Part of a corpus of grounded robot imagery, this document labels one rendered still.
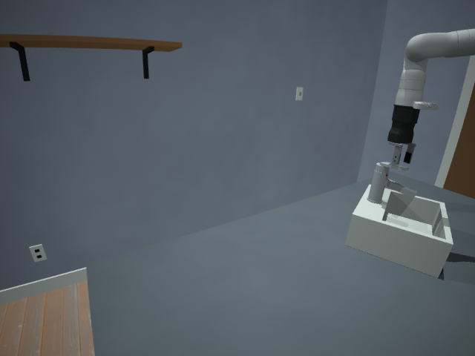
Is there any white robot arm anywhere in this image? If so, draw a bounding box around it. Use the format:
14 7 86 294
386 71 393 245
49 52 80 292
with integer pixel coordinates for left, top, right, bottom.
399 29 475 90

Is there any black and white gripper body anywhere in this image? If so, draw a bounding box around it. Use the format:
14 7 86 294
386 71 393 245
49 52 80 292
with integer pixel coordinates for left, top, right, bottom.
387 88 438 143

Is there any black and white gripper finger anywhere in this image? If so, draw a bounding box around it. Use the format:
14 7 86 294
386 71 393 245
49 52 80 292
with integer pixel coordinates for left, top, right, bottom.
388 141 403 165
402 143 416 164

